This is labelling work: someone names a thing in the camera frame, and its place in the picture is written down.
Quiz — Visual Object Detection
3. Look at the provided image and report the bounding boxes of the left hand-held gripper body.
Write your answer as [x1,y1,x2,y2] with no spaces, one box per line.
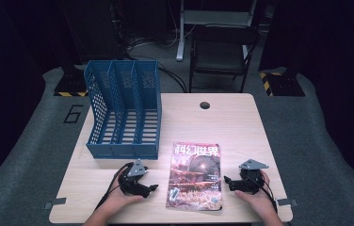
[118,158,150,196]

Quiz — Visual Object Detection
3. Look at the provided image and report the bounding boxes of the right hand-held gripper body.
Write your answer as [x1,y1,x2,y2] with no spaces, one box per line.
[238,158,269,195]

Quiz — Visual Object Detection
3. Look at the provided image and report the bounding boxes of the blue plastic file rack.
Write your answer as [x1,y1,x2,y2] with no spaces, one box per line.
[84,59,162,160]

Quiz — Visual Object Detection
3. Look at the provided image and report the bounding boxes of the red cover magazine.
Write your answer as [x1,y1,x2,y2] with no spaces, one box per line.
[165,141,224,212]

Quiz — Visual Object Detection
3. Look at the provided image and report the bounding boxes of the person's left hand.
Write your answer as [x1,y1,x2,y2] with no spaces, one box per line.
[101,187,145,218]

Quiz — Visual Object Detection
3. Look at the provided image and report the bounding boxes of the person's right hand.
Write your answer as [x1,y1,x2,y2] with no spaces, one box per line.
[234,170,280,218]

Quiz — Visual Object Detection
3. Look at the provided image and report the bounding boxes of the grey tape strip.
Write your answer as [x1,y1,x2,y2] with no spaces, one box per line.
[277,198,298,207]
[42,197,67,210]

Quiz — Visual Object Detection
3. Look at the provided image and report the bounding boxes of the black hazard-striped stand base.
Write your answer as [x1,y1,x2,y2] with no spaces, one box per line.
[53,65,89,98]
[259,70,306,97]

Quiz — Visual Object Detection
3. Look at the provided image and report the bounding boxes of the black folding chair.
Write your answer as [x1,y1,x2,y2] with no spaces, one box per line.
[188,25,261,93]

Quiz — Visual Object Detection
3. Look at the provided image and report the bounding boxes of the dark cabinet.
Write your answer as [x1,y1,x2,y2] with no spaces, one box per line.
[56,0,124,62]

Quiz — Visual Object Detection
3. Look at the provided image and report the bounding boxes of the left hand-held gripper black cable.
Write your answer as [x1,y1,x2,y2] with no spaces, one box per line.
[94,161,135,211]

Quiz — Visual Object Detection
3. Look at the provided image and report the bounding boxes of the hand-held gripper black cable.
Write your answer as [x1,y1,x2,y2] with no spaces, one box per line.
[94,161,135,211]
[247,175,279,212]

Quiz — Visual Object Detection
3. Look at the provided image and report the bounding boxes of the right hand-held gripper black cable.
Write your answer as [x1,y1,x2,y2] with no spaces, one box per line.
[247,175,279,212]

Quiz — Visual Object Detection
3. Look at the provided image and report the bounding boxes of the black floor cable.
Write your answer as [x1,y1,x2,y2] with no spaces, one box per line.
[156,64,188,93]

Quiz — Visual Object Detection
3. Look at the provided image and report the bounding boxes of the bundle of floor cables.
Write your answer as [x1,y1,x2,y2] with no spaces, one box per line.
[124,29,181,53]

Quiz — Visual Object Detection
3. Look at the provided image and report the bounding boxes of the white metal desk frame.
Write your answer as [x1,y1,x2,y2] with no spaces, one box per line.
[175,0,258,62]

